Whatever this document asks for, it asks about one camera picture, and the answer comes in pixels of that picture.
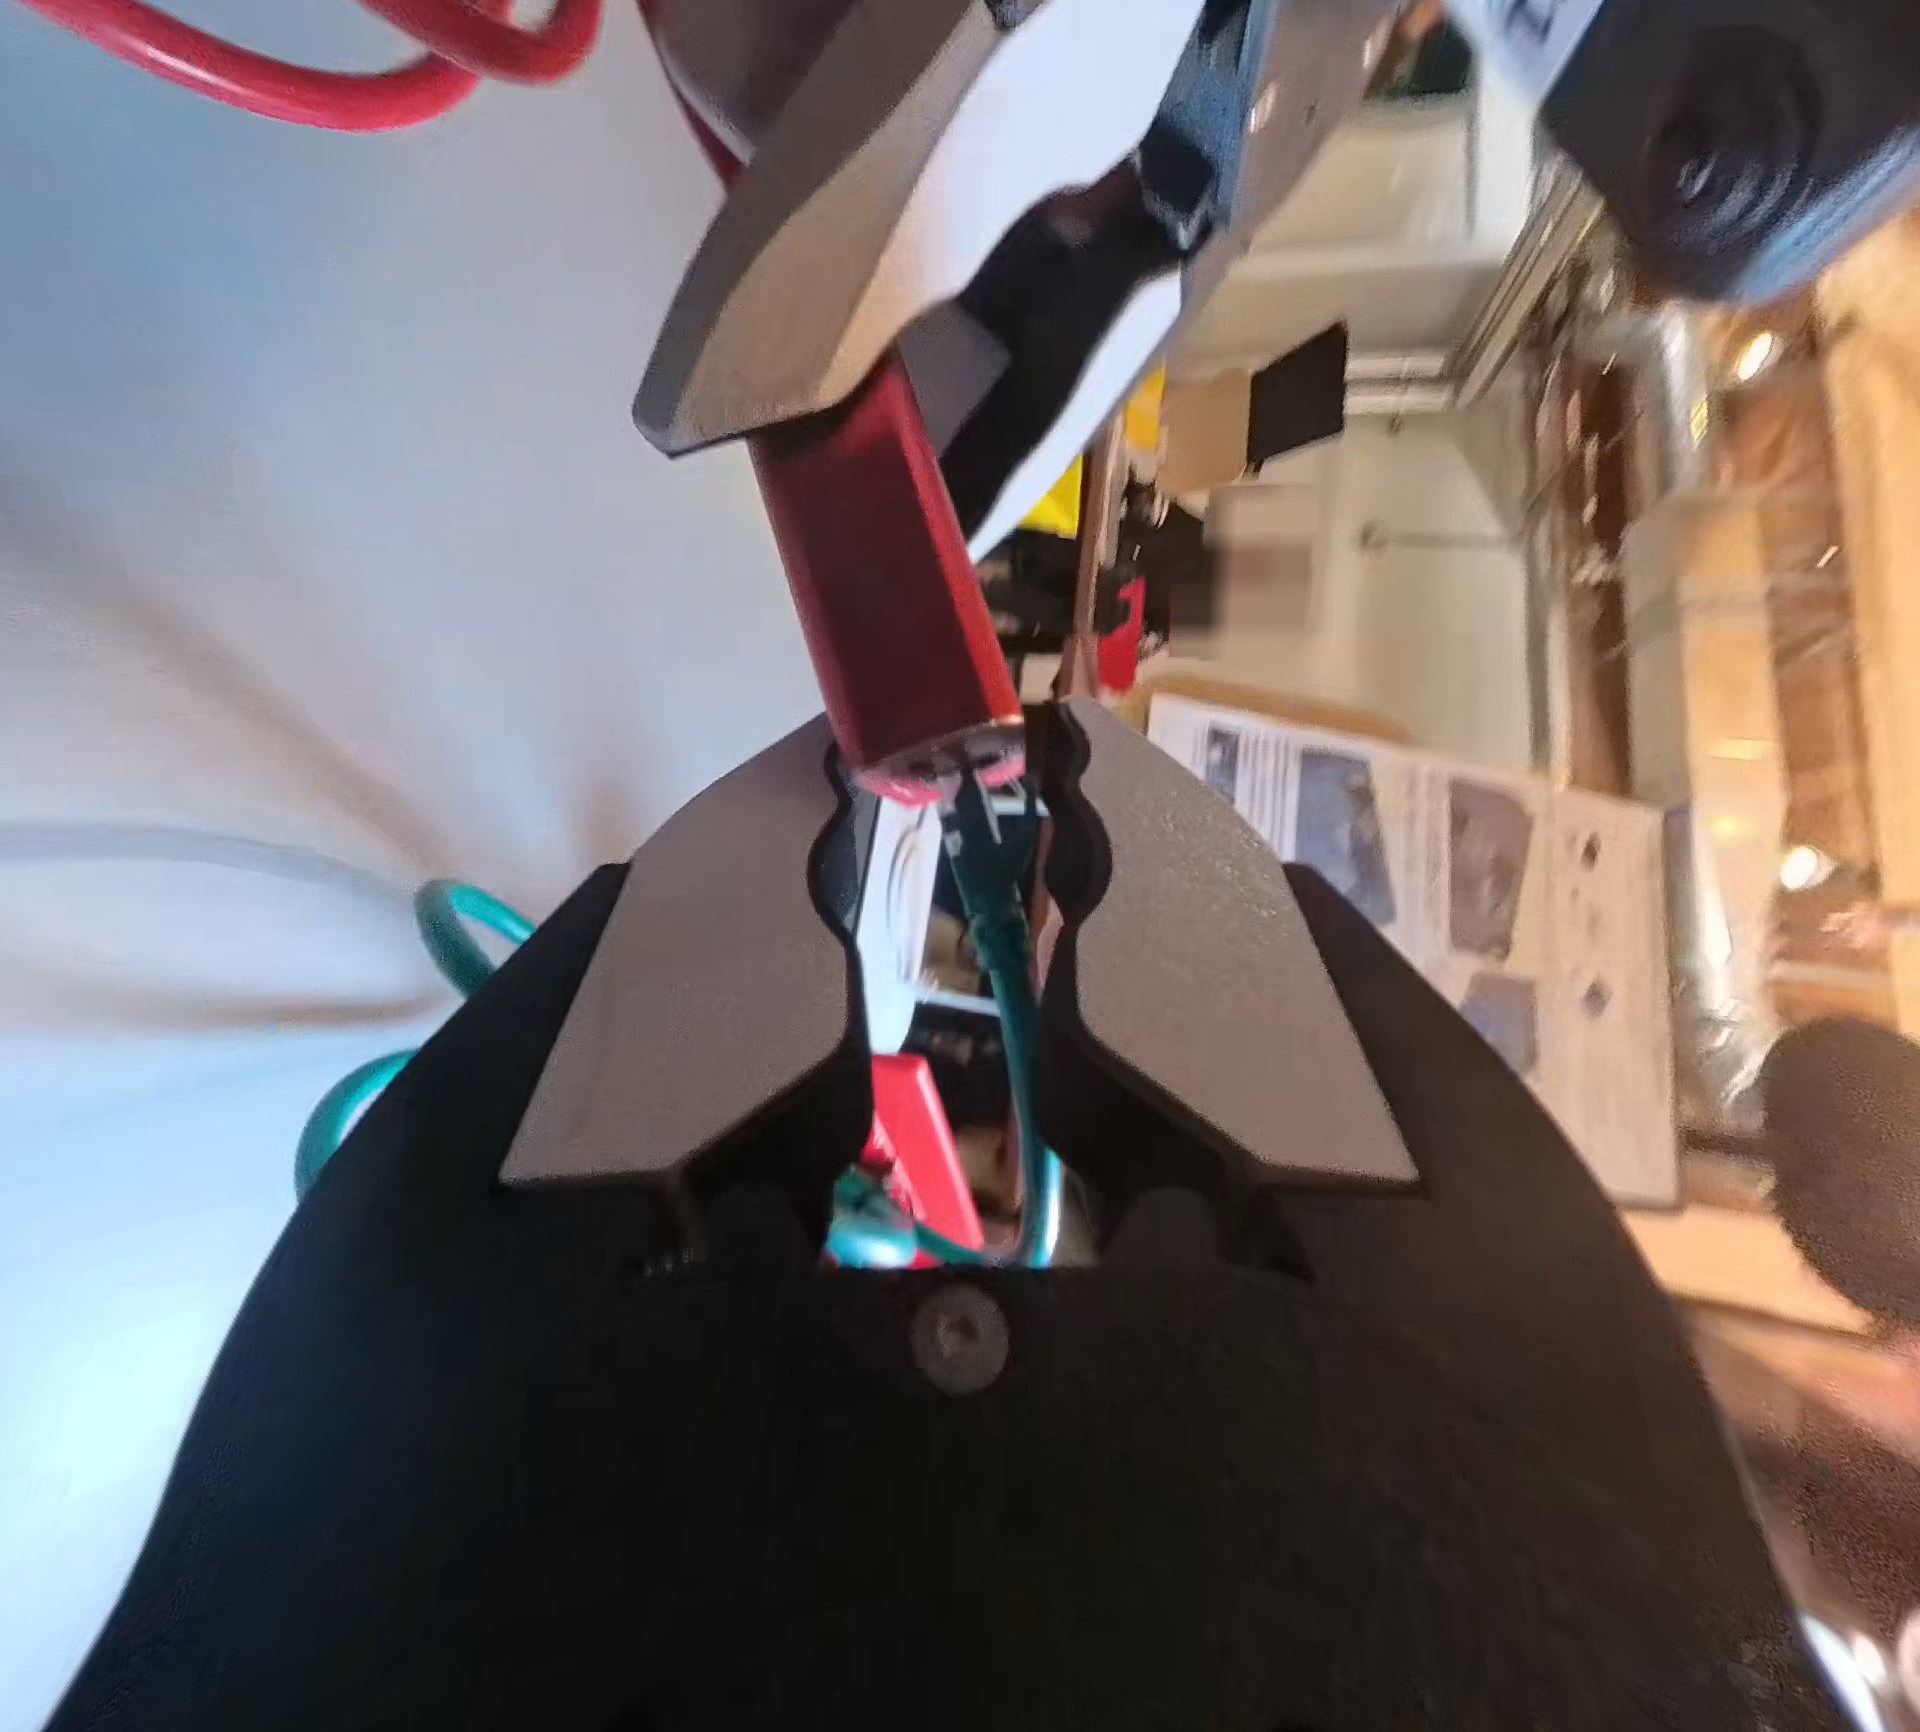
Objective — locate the instruction sheet on clipboard stand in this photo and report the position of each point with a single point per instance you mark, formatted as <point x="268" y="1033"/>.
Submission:
<point x="1724" y="1253"/>

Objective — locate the printed instruction poster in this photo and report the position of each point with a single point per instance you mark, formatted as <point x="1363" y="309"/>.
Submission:
<point x="1351" y="833"/>

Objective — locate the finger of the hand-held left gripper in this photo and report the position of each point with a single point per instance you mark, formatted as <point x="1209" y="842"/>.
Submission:
<point x="1111" y="366"/>
<point x="840" y="186"/>

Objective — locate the black panel on cardboard stand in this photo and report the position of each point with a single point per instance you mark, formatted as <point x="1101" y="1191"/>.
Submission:
<point x="1290" y="396"/>

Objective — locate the red plastic bin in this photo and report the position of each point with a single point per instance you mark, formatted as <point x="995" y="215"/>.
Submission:
<point x="923" y="1132"/>

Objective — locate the black round stool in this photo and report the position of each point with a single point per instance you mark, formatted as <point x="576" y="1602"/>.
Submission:
<point x="1853" y="1163"/>

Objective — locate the white cabinet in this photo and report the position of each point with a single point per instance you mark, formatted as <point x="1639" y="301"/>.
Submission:
<point x="1394" y="202"/>

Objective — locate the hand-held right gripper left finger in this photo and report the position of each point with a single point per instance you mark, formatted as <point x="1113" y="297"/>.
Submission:
<point x="690" y="1013"/>

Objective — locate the small yellow box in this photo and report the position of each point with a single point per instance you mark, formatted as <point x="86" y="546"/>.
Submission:
<point x="1143" y="405"/>

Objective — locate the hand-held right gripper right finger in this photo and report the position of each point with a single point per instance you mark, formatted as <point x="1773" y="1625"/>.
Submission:
<point x="1215" y="996"/>

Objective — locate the white stand base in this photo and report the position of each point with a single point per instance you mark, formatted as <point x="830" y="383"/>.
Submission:
<point x="900" y="892"/>

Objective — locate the red metal port box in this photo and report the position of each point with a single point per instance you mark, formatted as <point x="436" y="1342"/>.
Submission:
<point x="885" y="563"/>

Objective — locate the wooden table with black legs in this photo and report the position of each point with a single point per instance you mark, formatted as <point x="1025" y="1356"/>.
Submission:
<point x="1094" y="532"/>

